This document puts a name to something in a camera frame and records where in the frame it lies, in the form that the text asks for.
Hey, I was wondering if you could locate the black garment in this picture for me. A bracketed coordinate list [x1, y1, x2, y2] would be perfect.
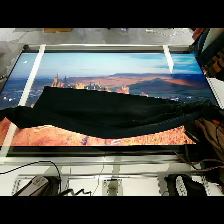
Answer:
[0, 85, 224, 140]

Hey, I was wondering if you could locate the brown garment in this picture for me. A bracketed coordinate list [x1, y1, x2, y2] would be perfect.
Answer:
[185, 115, 224, 188]

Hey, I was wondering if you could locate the black cable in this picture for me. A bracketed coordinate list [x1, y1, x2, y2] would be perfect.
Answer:
[59, 187, 93, 197]
[0, 160, 63, 193]

